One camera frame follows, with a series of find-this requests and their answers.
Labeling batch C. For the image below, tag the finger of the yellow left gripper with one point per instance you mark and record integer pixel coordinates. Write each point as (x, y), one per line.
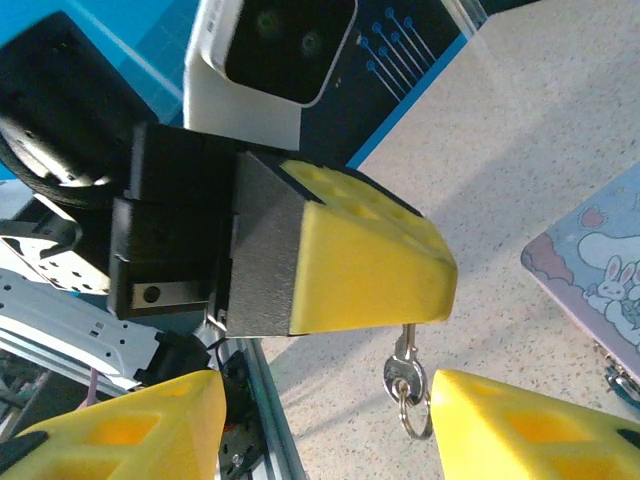
(370, 270)

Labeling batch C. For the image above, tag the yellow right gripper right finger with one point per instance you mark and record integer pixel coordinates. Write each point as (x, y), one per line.
(490, 430)

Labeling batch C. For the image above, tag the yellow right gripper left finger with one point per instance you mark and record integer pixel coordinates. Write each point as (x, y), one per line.
(165, 415)

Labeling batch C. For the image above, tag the small silver key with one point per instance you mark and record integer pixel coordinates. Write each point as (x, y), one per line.
(402, 370)

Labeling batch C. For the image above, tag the silver box hasp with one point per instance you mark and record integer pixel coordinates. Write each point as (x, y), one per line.
(622, 380)

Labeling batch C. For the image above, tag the cartoon print tin box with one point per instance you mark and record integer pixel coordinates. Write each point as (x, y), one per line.
(595, 260)

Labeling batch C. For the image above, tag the aluminium frame rail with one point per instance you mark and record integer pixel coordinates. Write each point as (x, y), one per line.
(272, 415)

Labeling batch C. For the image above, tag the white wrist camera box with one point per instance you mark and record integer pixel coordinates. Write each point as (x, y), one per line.
(240, 100)

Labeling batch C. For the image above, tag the white perforated metal bracket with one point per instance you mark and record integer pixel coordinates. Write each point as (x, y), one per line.
(60, 320)

